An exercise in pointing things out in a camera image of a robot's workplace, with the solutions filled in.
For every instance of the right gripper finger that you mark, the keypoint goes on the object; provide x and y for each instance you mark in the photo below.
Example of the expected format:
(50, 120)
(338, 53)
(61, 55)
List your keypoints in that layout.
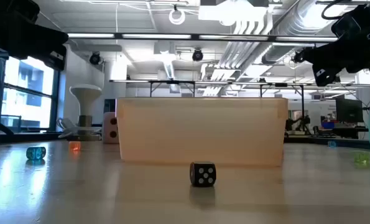
(324, 76)
(327, 56)

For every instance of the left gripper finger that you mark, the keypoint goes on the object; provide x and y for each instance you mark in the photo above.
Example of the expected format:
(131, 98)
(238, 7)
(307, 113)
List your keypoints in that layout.
(58, 59)
(41, 42)

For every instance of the small blue translucent die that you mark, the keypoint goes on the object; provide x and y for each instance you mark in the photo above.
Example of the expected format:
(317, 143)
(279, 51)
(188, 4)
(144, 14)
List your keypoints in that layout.
(331, 144)
(35, 153)

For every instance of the large pink foam die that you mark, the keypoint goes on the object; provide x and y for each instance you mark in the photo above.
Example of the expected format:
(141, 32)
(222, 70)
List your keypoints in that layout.
(109, 123)

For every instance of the small orange translucent die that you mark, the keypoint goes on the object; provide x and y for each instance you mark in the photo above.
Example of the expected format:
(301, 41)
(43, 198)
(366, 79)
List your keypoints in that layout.
(75, 146)

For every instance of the small green translucent die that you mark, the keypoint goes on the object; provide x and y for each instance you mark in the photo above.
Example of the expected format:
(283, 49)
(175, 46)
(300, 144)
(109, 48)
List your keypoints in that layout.
(362, 159)

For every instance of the orange translucent plastic bin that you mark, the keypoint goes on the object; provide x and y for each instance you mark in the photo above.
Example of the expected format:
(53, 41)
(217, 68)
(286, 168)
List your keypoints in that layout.
(203, 130)

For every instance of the small black die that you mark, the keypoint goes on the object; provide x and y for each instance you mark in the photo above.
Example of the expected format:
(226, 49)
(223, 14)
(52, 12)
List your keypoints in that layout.
(202, 174)

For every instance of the black background robot arm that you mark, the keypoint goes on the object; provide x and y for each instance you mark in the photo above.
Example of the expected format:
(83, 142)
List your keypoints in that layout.
(298, 123)

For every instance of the black ceiling spotlight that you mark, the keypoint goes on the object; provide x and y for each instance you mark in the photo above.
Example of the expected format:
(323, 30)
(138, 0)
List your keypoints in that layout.
(95, 58)
(197, 55)

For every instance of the black computer monitor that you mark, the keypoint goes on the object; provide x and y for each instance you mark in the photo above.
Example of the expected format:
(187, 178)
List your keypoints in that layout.
(349, 110)

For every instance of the large glass window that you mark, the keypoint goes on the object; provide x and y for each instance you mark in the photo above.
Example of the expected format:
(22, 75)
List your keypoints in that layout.
(29, 93)

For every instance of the white mushroom-shaped lamp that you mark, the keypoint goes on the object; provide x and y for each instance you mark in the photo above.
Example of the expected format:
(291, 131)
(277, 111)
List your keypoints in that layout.
(86, 96)

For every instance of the black overhead light bar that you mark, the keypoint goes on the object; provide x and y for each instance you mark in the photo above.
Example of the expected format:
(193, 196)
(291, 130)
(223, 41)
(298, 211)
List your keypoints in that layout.
(197, 37)

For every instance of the black ceiling camera cluster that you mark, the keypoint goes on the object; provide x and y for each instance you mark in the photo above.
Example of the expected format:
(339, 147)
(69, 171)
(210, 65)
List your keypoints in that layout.
(297, 57)

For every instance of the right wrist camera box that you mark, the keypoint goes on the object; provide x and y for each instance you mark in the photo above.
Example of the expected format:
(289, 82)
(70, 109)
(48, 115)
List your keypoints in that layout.
(344, 26)

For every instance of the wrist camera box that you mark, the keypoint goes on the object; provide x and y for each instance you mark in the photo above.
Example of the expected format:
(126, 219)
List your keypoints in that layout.
(13, 9)
(344, 26)

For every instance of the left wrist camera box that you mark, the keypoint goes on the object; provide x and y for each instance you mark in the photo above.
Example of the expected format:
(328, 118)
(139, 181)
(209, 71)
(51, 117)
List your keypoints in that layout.
(13, 9)

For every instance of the black aluminium table frame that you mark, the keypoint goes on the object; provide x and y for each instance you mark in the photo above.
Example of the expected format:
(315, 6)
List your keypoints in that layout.
(23, 137)

